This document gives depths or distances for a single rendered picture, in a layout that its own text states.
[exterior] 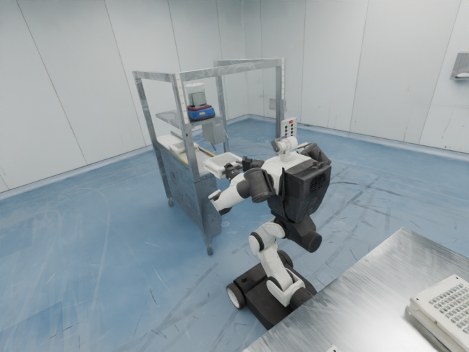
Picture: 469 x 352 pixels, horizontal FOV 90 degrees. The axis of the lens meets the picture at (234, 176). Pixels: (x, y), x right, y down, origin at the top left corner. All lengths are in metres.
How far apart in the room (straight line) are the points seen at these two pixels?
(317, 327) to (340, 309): 0.12
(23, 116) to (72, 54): 1.26
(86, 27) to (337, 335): 5.14
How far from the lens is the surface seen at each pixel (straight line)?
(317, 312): 1.11
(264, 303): 1.96
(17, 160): 5.24
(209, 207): 2.45
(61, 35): 5.13
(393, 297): 1.24
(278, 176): 1.15
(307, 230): 1.37
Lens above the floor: 1.81
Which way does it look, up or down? 28 degrees down
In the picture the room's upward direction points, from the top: 6 degrees counter-clockwise
